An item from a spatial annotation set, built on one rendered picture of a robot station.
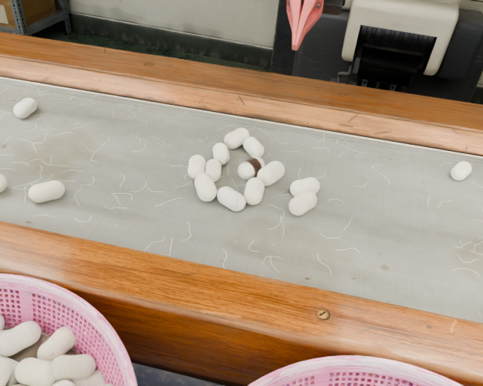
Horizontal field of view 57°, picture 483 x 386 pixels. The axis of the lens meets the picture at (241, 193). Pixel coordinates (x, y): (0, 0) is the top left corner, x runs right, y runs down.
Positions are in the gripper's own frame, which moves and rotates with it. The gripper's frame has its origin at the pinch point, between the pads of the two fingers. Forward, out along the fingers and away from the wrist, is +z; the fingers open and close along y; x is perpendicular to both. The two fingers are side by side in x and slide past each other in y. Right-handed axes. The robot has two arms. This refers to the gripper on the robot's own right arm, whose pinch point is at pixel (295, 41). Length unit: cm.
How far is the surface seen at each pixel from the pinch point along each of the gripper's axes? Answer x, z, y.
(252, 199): -4.9, 21.4, -0.6
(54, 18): 179, -95, -161
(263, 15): 172, -112, -35
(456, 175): 3.2, 12.4, 22.0
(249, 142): 1.5, 13.5, -3.2
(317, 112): 8.5, 5.3, 4.3
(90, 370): -17.4, 38.3, -8.4
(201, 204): -4.5, 23.0, -6.0
